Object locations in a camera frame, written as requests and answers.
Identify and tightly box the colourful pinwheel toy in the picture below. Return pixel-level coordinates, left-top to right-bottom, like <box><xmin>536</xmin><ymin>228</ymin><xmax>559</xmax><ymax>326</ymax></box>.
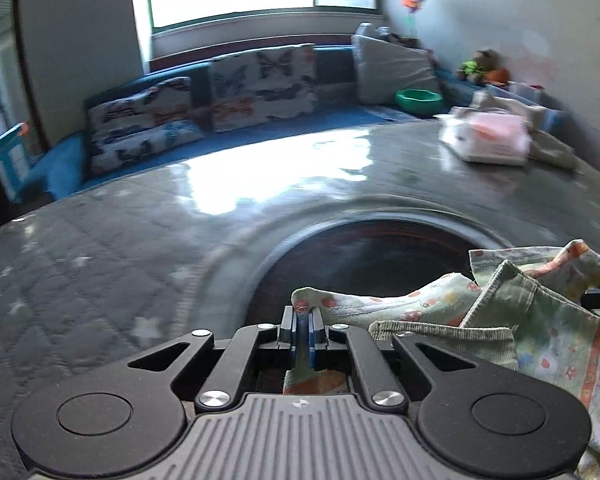
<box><xmin>402</xmin><ymin>0</ymin><xmax>426</xmax><ymax>38</ymax></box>

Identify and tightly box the butterfly cushion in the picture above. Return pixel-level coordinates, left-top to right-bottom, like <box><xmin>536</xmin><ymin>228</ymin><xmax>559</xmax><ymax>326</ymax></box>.
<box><xmin>87</xmin><ymin>77</ymin><xmax>204</xmax><ymax>174</ymax></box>
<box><xmin>209</xmin><ymin>44</ymin><xmax>317</xmax><ymax>132</ymax></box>

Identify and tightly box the grey pillow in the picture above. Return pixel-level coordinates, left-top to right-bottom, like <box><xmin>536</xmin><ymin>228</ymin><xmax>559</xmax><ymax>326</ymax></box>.
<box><xmin>351</xmin><ymin>23</ymin><xmax>440</xmax><ymax>105</ymax></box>

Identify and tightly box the clear plastic storage box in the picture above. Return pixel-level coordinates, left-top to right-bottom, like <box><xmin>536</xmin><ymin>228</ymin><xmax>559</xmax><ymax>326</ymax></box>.
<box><xmin>486</xmin><ymin>81</ymin><xmax>567</xmax><ymax>134</ymax></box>

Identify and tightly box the blue white cabinet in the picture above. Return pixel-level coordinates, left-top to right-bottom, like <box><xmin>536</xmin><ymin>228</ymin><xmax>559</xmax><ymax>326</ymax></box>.
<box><xmin>0</xmin><ymin>122</ymin><xmax>31</xmax><ymax>203</ymax></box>

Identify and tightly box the wet wipes pack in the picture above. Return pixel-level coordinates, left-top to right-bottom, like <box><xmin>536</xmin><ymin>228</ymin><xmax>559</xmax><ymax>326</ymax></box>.
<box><xmin>436</xmin><ymin>110</ymin><xmax>531</xmax><ymax>166</ymax></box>

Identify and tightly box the beige folded cloth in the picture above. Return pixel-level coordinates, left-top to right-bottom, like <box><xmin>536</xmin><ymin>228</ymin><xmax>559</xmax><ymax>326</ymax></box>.
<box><xmin>469</xmin><ymin>90</ymin><xmax>577</xmax><ymax>171</ymax></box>

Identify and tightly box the blue sofa bench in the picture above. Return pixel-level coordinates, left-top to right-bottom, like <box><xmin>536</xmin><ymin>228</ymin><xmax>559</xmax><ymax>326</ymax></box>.
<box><xmin>14</xmin><ymin>44</ymin><xmax>462</xmax><ymax>206</ymax></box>

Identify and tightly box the grey quilted star mat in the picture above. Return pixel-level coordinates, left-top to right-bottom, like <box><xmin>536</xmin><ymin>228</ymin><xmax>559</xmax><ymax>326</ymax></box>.
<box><xmin>0</xmin><ymin>122</ymin><xmax>600</xmax><ymax>479</ymax></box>

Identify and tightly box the right butterfly cushion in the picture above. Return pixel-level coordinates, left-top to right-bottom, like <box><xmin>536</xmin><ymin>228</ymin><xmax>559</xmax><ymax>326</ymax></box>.
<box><xmin>209</xmin><ymin>44</ymin><xmax>317</xmax><ymax>132</ymax></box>

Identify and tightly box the floral patterned child garment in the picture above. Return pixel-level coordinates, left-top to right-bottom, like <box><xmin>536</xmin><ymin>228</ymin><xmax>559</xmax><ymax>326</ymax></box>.
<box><xmin>290</xmin><ymin>240</ymin><xmax>600</xmax><ymax>479</ymax></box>

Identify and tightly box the green plastic bowl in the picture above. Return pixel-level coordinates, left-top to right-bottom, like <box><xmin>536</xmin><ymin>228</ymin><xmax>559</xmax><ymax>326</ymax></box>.
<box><xmin>394</xmin><ymin>89</ymin><xmax>444</xmax><ymax>117</ymax></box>

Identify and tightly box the left butterfly cushion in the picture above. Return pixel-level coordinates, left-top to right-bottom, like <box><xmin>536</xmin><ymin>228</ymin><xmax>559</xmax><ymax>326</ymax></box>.
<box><xmin>87</xmin><ymin>77</ymin><xmax>204</xmax><ymax>174</ymax></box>

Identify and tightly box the stuffed toy animal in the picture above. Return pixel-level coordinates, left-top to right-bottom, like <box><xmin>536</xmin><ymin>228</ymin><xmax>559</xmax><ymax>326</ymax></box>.
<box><xmin>455</xmin><ymin>49</ymin><xmax>509</xmax><ymax>87</ymax></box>

